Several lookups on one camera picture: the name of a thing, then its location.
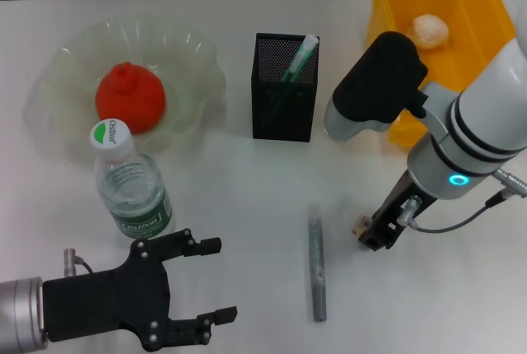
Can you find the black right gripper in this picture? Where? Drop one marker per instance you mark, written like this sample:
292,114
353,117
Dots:
385,218

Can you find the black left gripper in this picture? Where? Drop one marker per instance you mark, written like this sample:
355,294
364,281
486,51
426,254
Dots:
111,300

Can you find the beige barcode eraser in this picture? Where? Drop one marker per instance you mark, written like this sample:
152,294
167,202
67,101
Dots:
359,225

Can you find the grey pen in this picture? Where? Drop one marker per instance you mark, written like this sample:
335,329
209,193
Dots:
317,255

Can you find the clear green-label water bottle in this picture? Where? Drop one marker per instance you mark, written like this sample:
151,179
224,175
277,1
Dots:
131,193

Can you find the red-orange toy orange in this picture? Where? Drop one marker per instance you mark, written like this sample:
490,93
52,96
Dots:
131,94

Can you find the white paper ball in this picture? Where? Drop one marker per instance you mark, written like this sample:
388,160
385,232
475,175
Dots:
430,31

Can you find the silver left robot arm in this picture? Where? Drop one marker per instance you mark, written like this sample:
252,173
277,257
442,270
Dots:
20,315

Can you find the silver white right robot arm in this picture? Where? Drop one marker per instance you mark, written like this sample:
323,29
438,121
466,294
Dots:
473,123

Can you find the black mesh pen holder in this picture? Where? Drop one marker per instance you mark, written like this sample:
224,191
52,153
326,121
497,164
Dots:
284,123

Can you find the translucent green fruit plate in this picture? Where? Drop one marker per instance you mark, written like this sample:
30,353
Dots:
185,82

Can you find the yellow plastic bin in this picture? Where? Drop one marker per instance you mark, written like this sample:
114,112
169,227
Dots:
465,8

